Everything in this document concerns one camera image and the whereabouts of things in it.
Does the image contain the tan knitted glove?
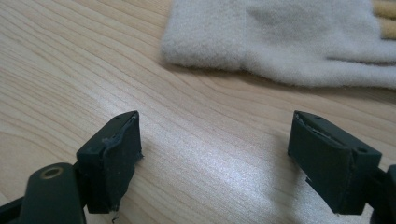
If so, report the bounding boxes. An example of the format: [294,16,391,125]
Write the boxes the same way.
[372,0,396,40]

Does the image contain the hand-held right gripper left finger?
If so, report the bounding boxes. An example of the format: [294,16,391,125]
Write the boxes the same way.
[76,110,144,216]

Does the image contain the white knitted towel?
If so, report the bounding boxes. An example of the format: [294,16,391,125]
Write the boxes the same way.
[161,0,396,91]

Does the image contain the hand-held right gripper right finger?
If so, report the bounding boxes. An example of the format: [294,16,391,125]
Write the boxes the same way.
[287,109,383,216]

